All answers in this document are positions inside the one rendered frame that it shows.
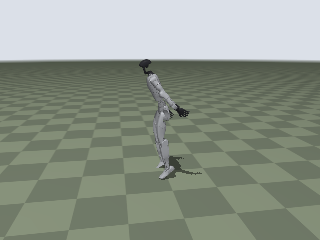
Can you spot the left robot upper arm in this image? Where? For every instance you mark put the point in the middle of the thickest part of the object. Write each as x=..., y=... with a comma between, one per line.
x=154, y=81

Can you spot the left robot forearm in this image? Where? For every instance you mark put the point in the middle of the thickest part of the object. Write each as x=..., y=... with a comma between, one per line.
x=168, y=100

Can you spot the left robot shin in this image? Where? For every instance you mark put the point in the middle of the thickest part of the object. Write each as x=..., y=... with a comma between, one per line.
x=165, y=153

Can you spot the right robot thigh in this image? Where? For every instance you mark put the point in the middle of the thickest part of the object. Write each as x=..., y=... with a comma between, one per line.
x=155, y=125

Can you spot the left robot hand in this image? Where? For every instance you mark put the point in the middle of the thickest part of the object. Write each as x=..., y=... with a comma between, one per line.
x=182, y=111

